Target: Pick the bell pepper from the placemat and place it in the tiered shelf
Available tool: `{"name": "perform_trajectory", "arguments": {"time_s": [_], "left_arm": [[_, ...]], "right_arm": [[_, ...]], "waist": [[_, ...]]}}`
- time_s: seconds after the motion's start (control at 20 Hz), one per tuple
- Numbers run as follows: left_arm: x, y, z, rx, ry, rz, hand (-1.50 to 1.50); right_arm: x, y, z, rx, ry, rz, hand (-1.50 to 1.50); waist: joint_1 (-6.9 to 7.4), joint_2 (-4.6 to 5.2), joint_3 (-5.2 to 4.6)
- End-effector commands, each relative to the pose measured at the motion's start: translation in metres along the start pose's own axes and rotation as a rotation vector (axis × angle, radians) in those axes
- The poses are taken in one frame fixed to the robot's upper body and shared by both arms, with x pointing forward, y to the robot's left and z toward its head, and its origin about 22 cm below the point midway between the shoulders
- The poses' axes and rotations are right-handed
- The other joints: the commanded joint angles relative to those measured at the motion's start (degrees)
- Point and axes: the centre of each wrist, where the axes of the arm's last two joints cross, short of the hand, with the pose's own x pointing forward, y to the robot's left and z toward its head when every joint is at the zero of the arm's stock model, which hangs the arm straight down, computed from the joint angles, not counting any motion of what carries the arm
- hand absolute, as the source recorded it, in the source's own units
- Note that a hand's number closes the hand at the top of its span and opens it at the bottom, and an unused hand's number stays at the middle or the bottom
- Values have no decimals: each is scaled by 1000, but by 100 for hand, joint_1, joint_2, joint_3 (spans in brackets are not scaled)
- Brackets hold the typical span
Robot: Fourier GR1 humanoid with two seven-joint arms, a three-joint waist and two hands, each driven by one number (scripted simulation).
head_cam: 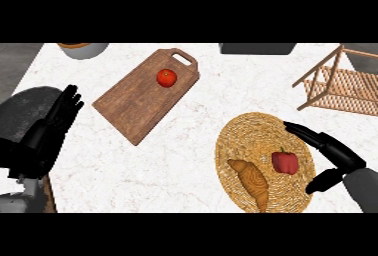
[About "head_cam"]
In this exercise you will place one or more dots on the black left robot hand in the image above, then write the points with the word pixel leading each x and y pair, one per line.
pixel 44 140

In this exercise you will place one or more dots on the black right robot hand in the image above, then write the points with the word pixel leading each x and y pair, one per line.
pixel 330 153

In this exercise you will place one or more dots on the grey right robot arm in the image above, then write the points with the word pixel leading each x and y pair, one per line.
pixel 362 190

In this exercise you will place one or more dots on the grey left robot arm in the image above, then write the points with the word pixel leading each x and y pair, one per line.
pixel 16 196

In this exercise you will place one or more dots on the red bell pepper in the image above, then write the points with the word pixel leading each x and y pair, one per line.
pixel 285 162

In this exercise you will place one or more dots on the round woven wicker placemat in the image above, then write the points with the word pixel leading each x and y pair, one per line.
pixel 263 160

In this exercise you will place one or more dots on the wooden tiered shelf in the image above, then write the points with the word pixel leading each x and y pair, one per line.
pixel 339 83

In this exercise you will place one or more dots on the round dark grey pan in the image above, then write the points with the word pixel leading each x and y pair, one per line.
pixel 26 111

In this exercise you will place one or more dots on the golden brown croissant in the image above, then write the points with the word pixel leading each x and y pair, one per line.
pixel 252 181

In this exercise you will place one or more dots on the brown wooden cutting board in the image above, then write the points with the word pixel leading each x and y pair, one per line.
pixel 144 96

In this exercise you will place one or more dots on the grey pot with wooden rim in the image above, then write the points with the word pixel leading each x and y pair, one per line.
pixel 82 50

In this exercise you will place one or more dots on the red tomato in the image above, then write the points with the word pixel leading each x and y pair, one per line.
pixel 165 78

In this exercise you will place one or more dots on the dark grey box appliance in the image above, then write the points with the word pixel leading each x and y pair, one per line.
pixel 257 48

